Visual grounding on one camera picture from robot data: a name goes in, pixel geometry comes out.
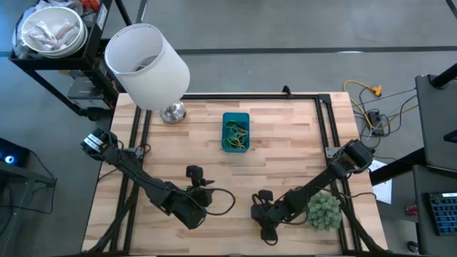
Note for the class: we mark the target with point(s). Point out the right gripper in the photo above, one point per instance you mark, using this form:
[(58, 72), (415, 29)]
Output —
[(266, 214)]

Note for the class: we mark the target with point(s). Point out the black clamp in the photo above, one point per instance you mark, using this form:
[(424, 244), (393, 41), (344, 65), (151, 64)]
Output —
[(286, 91)]

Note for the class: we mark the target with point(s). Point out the black utility cart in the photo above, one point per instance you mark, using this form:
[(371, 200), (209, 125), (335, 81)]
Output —
[(53, 62)]

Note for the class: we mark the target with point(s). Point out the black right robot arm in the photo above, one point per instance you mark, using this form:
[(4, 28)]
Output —
[(321, 178)]

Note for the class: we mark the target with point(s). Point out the white bowl with utensils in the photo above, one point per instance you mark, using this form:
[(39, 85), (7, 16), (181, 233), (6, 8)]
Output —
[(53, 13)]

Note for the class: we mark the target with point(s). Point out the grey device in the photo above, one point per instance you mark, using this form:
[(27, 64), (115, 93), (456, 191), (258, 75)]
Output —
[(85, 89)]

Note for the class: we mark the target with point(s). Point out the plastic wrapped snack packet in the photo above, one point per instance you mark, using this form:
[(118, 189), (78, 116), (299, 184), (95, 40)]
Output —
[(66, 28), (43, 34)]

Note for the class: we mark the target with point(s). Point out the dark grey desk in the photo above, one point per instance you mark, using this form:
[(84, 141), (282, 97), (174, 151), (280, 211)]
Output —
[(435, 125)]

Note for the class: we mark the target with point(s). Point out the small red object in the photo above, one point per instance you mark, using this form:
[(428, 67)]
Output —
[(411, 210)]

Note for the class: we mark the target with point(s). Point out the white shade table lamp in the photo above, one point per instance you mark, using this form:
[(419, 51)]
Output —
[(153, 82)]

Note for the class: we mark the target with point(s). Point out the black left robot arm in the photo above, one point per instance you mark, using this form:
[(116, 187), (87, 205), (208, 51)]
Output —
[(143, 176)]

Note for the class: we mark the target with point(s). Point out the green rubber band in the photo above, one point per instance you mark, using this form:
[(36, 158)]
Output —
[(228, 145)]

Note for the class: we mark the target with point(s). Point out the teal plastic bin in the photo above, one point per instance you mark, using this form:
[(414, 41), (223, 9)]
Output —
[(235, 115)]

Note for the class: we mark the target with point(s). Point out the blue lit keyboard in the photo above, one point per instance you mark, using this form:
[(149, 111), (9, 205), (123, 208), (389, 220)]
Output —
[(444, 214)]

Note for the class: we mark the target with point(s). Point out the black power strip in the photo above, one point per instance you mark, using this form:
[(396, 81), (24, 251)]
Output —
[(375, 121)]

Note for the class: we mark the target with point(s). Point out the round artificial green plant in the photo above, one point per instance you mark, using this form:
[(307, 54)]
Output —
[(323, 212)]

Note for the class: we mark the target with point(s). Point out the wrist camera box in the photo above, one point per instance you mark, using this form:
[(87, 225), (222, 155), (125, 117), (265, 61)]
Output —
[(194, 172), (265, 195)]

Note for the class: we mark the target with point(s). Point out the white paper sheet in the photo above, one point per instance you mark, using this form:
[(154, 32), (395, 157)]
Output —
[(383, 189)]

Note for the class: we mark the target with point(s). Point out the long brown rubber band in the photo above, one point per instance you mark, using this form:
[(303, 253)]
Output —
[(243, 125)]

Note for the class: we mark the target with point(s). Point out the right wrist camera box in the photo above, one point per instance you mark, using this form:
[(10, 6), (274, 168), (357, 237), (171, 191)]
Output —
[(265, 195)]

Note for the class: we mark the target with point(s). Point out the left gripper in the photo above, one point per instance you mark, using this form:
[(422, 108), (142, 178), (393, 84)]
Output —
[(200, 194)]

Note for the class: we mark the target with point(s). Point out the black aluminium rig frame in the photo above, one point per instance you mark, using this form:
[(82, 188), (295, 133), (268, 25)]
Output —
[(250, 96)]

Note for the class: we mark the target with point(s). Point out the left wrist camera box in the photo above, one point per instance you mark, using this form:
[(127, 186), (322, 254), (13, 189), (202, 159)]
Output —
[(194, 172)]

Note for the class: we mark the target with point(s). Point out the computer case with round light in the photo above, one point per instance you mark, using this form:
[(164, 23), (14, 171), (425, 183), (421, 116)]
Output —
[(18, 151)]

